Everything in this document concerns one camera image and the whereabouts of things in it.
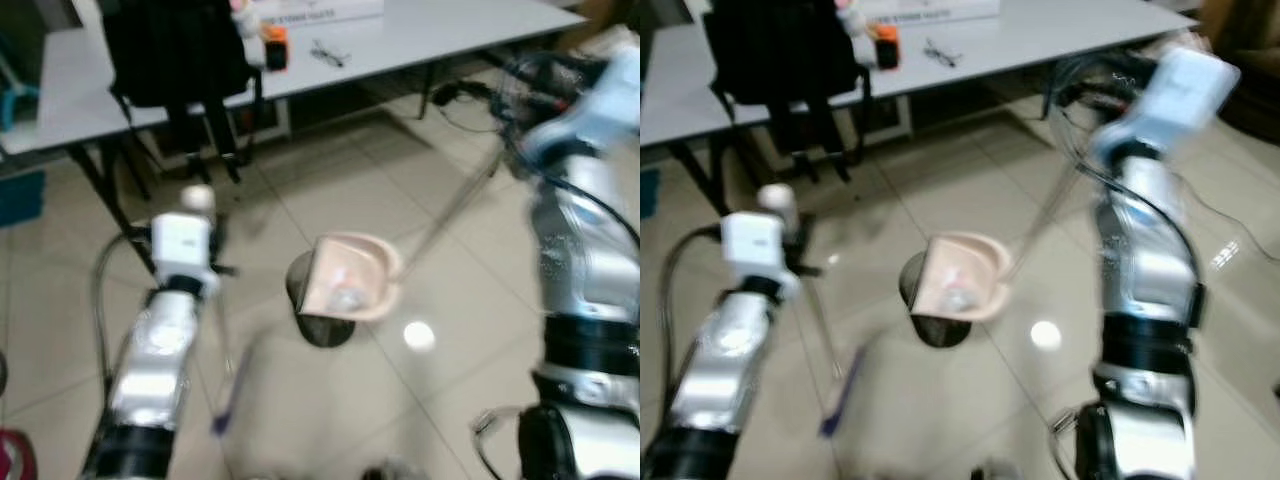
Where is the broom with purple bristles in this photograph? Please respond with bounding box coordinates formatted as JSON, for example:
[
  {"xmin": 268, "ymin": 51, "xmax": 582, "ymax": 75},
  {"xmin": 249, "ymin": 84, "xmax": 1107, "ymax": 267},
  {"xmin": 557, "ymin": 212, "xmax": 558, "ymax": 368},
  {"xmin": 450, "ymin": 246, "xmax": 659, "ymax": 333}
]
[
  {"xmin": 757, "ymin": 183, "xmax": 867, "ymax": 439},
  {"xmin": 180, "ymin": 183, "xmax": 257, "ymax": 439}
]

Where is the pink long-handled dustpan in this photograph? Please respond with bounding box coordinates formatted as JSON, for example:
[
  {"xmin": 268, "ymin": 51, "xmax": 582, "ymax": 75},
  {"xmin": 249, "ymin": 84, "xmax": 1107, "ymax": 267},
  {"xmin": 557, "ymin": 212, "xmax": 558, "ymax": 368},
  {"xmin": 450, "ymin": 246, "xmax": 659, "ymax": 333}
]
[
  {"xmin": 900, "ymin": 158, "xmax": 1089, "ymax": 349},
  {"xmin": 287, "ymin": 140, "xmax": 507, "ymax": 349}
]

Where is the white table with black legs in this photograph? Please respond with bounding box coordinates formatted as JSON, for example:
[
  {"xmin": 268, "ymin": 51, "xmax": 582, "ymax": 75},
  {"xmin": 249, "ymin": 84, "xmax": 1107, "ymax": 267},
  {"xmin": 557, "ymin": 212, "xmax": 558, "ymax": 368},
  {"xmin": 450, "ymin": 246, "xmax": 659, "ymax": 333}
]
[
  {"xmin": 640, "ymin": 0, "xmax": 1201, "ymax": 217},
  {"xmin": 0, "ymin": 0, "xmax": 591, "ymax": 273}
]

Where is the brown armchair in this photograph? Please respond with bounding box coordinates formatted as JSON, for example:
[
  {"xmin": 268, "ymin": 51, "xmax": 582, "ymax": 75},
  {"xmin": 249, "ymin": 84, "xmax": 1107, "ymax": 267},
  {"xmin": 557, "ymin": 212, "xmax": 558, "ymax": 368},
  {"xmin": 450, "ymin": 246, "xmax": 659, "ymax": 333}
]
[{"xmin": 1195, "ymin": 0, "xmax": 1280, "ymax": 146}]

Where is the white printed cardboard box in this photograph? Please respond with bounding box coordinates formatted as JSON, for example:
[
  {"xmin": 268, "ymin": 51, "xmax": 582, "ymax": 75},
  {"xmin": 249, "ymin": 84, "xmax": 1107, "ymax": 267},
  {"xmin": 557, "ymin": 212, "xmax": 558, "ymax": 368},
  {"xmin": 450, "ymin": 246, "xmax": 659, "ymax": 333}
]
[
  {"xmin": 860, "ymin": 0, "xmax": 1001, "ymax": 25},
  {"xmin": 250, "ymin": 0, "xmax": 385, "ymax": 25}
]

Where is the small pink white figure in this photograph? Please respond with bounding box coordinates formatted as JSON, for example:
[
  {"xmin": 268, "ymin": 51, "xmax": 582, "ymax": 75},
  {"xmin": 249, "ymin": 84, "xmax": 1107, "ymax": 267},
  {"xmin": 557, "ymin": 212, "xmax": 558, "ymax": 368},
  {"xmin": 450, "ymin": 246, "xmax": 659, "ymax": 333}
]
[
  {"xmin": 838, "ymin": 0, "xmax": 871, "ymax": 39},
  {"xmin": 230, "ymin": 0, "xmax": 263, "ymax": 41}
]

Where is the teal plastic chair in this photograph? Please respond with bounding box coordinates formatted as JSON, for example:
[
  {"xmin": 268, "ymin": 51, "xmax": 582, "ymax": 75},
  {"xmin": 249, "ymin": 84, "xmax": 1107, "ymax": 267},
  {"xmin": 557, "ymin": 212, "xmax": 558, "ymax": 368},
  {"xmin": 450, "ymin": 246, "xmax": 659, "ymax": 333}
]
[{"xmin": 0, "ymin": 45, "xmax": 39, "ymax": 133}]

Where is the red object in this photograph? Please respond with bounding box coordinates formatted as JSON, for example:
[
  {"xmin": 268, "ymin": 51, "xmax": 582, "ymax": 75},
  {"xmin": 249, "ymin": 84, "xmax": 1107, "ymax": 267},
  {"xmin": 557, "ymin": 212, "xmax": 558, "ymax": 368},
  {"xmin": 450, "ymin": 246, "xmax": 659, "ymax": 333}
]
[{"xmin": 0, "ymin": 428, "xmax": 39, "ymax": 480}]

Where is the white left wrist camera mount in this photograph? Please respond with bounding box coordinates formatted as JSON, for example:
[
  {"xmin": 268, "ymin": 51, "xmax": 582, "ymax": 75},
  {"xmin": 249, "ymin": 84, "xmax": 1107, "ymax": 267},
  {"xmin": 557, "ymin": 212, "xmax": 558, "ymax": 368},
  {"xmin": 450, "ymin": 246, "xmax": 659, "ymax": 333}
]
[
  {"xmin": 720, "ymin": 212, "xmax": 798, "ymax": 286},
  {"xmin": 150, "ymin": 212, "xmax": 217, "ymax": 283}
]

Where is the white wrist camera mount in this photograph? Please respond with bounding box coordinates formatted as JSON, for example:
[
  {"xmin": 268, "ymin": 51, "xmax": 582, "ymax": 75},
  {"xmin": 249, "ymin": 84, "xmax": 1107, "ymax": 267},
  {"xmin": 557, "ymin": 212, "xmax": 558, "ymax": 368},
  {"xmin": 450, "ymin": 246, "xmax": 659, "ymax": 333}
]
[
  {"xmin": 525, "ymin": 45, "xmax": 641, "ymax": 166},
  {"xmin": 1092, "ymin": 45, "xmax": 1241, "ymax": 161},
  {"xmin": 150, "ymin": 212, "xmax": 217, "ymax": 283},
  {"xmin": 720, "ymin": 212, "xmax": 798, "ymax": 286}
]

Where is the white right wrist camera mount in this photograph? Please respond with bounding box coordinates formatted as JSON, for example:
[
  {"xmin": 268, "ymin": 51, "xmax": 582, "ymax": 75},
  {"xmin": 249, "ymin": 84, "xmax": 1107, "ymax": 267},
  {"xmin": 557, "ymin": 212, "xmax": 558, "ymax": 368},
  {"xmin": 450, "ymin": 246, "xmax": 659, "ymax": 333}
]
[
  {"xmin": 1092, "ymin": 45, "xmax": 1241, "ymax": 161},
  {"xmin": 525, "ymin": 45, "xmax": 641, "ymax": 166}
]

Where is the black floor cable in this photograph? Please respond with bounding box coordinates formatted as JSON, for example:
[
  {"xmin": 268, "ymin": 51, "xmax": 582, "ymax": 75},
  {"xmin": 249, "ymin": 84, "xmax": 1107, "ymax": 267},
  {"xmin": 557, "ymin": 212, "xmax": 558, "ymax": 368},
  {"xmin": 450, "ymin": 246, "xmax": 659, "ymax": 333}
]
[
  {"xmin": 430, "ymin": 78, "xmax": 501, "ymax": 133},
  {"xmin": 1170, "ymin": 165, "xmax": 1280, "ymax": 263}
]

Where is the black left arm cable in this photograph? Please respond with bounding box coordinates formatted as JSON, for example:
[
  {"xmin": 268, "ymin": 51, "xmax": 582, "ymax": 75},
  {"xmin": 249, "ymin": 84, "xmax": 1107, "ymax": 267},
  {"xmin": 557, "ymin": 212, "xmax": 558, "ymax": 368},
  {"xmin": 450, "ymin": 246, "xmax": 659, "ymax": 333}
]
[
  {"xmin": 658, "ymin": 226, "xmax": 723, "ymax": 386},
  {"xmin": 92, "ymin": 230, "xmax": 153, "ymax": 386}
]

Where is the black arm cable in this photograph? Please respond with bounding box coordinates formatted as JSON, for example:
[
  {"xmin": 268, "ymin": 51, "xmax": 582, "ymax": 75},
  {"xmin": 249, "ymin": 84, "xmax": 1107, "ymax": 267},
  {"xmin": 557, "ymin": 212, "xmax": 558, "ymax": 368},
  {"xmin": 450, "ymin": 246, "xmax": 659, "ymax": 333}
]
[
  {"xmin": 470, "ymin": 404, "xmax": 531, "ymax": 480},
  {"xmin": 92, "ymin": 230, "xmax": 153, "ymax": 386},
  {"xmin": 1048, "ymin": 404, "xmax": 1101, "ymax": 476},
  {"xmin": 658, "ymin": 226, "xmax": 723, "ymax": 386}
]

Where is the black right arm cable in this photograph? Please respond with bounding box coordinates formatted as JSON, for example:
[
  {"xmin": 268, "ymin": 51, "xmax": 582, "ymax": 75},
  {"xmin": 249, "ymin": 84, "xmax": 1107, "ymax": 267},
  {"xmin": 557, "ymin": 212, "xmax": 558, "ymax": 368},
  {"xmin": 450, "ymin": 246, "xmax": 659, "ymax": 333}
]
[
  {"xmin": 1048, "ymin": 404, "xmax": 1101, "ymax": 476},
  {"xmin": 470, "ymin": 404, "xmax": 531, "ymax": 480}
]

